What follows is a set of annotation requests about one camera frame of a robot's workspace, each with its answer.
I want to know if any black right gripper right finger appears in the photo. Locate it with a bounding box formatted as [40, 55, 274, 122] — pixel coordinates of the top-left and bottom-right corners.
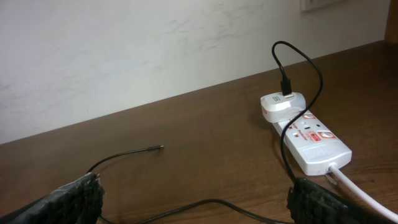
[287, 177, 392, 224]

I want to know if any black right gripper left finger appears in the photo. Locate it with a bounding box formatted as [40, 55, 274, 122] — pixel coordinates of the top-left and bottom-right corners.
[1, 172, 104, 224]

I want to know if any black USB charging cable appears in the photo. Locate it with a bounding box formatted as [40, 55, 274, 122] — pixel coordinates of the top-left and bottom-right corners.
[86, 40, 324, 224]

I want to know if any white USB charger adapter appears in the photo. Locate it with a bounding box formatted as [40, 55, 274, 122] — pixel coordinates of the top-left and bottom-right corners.
[261, 92, 306, 123]

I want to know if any white power strip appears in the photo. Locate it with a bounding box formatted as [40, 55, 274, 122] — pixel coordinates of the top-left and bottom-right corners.
[284, 111, 352, 176]

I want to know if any white power strip cord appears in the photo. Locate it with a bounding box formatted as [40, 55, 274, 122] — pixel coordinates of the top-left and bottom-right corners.
[325, 164, 398, 223]

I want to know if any white wall socket plate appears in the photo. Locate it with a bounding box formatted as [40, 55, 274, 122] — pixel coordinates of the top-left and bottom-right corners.
[300, 0, 343, 12]

